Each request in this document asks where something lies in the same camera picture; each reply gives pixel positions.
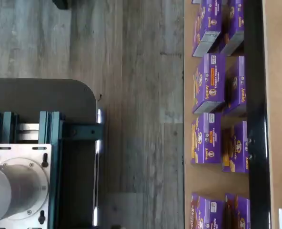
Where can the dark grey robot cart top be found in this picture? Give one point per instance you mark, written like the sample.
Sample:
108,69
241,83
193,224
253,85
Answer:
48,95

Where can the shiny chrome cart rail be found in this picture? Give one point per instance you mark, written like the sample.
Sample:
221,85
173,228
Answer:
98,148

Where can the purple Annie's snack box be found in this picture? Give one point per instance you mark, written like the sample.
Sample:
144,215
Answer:
203,214
236,19
238,88
210,81
238,148
241,212
206,140
207,21

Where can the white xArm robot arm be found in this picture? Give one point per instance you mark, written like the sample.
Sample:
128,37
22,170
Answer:
7,188

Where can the blue aluminium frame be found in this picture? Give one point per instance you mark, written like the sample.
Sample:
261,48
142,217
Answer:
55,133

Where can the silver robot mounting plate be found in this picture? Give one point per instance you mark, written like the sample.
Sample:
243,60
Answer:
19,152

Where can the brown particleboard shelf board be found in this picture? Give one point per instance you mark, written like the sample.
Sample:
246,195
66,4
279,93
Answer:
279,119
188,181

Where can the black metal shelf rack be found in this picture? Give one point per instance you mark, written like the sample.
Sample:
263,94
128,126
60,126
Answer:
257,95

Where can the dark furniture leg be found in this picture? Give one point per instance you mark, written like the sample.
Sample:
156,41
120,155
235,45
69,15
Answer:
61,3

